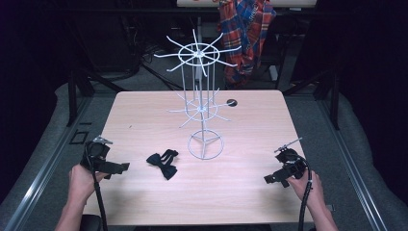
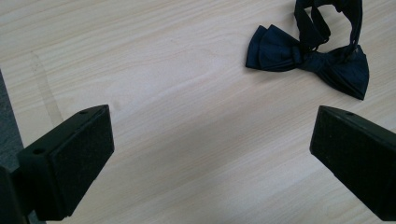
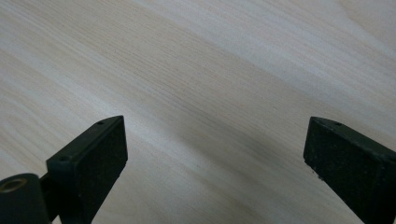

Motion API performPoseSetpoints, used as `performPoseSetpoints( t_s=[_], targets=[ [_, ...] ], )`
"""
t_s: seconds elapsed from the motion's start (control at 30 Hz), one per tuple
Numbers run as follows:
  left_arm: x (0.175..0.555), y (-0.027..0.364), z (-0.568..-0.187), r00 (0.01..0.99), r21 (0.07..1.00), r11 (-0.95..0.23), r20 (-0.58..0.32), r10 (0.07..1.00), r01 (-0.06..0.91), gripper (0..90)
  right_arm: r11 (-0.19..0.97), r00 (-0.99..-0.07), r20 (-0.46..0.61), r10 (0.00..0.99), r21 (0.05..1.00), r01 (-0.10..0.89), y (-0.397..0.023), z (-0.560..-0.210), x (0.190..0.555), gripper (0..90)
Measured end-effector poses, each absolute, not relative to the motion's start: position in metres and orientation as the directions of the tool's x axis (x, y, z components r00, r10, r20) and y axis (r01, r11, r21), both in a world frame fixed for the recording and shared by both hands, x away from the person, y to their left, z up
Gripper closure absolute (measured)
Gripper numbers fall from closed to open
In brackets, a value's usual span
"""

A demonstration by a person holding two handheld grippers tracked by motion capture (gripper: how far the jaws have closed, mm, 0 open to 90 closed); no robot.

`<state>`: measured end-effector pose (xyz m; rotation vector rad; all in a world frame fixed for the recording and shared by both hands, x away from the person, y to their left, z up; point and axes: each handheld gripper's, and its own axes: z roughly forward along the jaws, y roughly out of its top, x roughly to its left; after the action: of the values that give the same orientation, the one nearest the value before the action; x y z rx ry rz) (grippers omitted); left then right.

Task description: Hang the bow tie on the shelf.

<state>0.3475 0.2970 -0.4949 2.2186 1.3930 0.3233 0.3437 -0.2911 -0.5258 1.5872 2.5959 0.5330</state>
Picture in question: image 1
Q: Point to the metal floor rail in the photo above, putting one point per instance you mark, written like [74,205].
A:
[41,173]
[352,173]

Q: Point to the person's right hand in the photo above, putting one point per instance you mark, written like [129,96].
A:
[309,191]

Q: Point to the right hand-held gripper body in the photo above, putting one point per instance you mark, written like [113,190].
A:
[293,163]

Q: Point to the black metal stand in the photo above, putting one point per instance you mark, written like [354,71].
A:
[333,99]
[73,96]

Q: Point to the black bow tie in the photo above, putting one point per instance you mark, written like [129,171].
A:
[165,163]

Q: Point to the person's left hand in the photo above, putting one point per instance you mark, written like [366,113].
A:
[80,184]

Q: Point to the black square floor frame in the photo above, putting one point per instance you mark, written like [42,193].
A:
[79,137]

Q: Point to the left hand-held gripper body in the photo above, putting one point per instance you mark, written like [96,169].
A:
[95,154]

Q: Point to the plaid cloth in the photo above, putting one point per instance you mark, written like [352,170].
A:
[245,35]

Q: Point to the black chair seat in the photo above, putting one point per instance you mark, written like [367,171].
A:
[91,223]

